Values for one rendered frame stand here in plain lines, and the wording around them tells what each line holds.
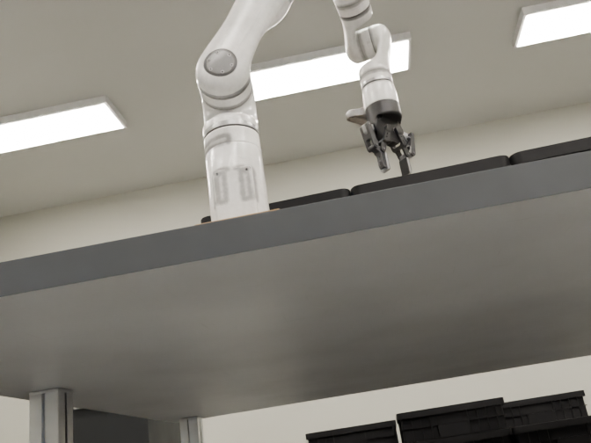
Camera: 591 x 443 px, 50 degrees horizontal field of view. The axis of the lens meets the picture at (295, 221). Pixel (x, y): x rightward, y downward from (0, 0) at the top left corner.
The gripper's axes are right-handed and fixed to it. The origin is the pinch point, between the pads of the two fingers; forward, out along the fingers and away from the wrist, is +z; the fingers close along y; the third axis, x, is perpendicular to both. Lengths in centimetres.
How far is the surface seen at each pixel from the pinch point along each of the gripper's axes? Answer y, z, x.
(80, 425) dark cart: -7, 26, 189
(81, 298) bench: -69, 34, -12
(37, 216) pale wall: 34, -171, 430
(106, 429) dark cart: 1, 29, 181
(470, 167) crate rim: 1.2, 8.2, -17.0
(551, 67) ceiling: 293, -178, 105
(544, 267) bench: -11.3, 34.0, -33.2
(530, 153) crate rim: 8.9, 7.9, -24.7
